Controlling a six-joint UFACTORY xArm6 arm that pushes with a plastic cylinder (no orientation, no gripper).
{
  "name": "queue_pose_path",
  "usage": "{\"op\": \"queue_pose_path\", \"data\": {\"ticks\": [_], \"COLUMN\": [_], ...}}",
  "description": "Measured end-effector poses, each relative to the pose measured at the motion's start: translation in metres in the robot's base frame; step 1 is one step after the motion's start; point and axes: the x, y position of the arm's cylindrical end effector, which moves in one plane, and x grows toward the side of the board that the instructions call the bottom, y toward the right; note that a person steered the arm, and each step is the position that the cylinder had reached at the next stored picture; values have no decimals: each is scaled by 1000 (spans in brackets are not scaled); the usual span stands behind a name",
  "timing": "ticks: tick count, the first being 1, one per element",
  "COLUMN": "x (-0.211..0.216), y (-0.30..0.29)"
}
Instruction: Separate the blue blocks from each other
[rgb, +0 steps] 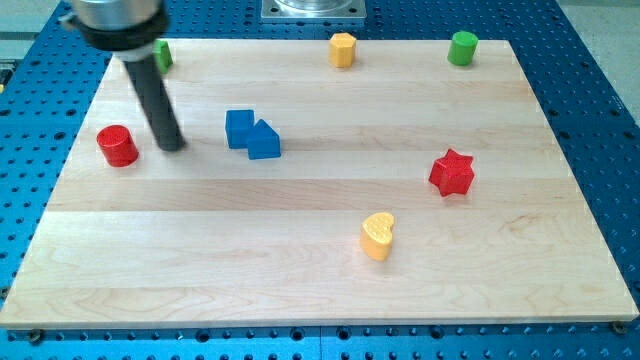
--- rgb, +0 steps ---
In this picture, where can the green block behind rod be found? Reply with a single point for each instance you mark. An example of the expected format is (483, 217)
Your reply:
(163, 56)

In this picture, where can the yellow heart block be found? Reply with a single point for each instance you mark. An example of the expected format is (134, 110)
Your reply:
(376, 236)

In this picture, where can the wooden board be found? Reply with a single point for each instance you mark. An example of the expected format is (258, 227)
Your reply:
(206, 237)

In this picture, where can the yellow hexagon block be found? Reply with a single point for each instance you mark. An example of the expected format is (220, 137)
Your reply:
(342, 50)

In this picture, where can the blue perforated metal table plate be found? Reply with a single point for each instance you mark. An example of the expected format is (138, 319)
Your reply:
(582, 60)

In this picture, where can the red cylinder block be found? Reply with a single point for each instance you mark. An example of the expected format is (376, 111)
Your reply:
(117, 146)

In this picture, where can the blue house-shaped block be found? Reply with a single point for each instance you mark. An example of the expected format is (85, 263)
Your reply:
(263, 142)

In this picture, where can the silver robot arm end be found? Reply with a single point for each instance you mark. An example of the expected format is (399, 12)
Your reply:
(127, 28)

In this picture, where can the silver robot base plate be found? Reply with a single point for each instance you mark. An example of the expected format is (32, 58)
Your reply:
(313, 10)

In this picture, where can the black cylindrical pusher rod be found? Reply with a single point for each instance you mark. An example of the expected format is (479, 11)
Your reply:
(154, 100)

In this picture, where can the green cylinder block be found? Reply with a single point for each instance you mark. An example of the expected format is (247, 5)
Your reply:
(462, 48)

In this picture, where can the red star block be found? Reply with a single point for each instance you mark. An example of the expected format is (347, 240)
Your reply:
(452, 173)

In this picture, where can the blue cube block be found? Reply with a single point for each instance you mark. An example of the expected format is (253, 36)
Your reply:
(238, 124)

